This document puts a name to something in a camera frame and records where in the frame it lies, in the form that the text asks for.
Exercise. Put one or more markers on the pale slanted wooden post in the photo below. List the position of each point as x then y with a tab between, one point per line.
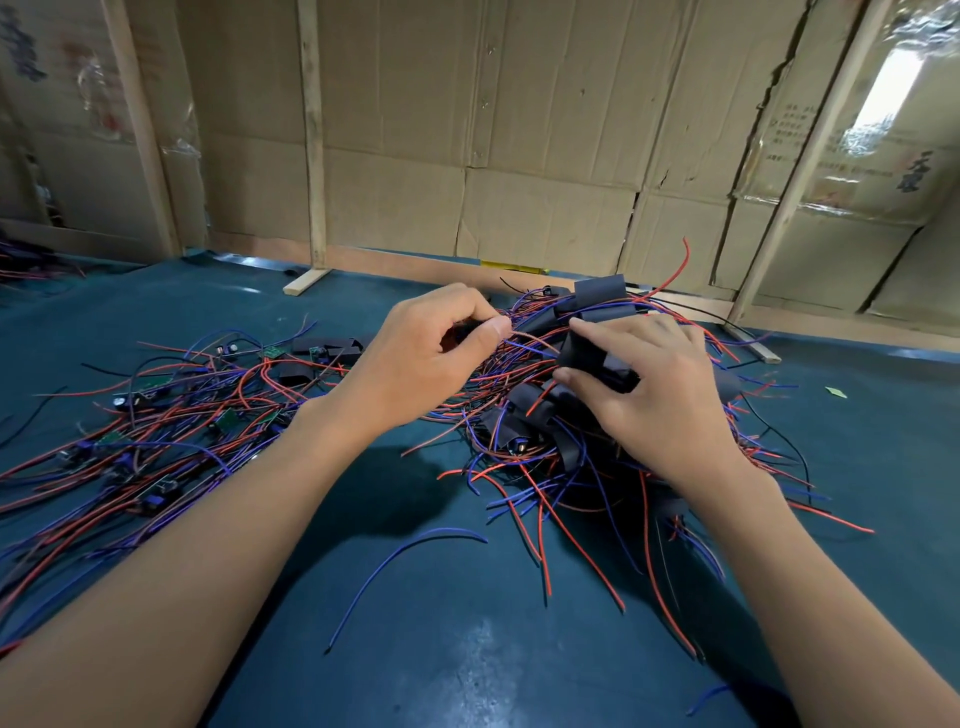
810	158

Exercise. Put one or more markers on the wooden ledge board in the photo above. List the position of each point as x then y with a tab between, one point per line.
420	266

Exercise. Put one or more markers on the pile of unsleeved wired boards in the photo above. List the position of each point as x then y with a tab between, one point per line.
135	435

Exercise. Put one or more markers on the person's right forearm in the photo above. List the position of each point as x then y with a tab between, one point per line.
825	615

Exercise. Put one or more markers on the thin wooden post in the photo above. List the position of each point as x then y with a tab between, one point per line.
312	135

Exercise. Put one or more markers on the person's left hand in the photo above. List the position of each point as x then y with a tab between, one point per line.
413	368

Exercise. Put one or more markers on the yellow strip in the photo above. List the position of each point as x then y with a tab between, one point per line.
513	269

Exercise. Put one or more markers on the pile of sleeved wired boards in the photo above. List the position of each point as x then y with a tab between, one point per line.
593	290

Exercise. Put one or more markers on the small green scrap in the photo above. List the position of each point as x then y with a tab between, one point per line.
836	392

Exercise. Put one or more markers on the clear plastic sheet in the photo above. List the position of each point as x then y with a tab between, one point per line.
885	90

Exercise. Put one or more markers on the person's right hand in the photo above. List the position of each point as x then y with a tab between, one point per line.
668	405

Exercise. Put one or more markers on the pile of black sleeve pieces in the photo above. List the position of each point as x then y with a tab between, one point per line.
323	348

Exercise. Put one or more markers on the wide wooden post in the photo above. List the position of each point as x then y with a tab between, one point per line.
143	128

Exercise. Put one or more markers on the person's left forearm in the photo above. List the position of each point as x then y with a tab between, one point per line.
150	600

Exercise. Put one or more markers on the black sleeve piece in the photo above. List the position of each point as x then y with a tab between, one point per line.
578	356

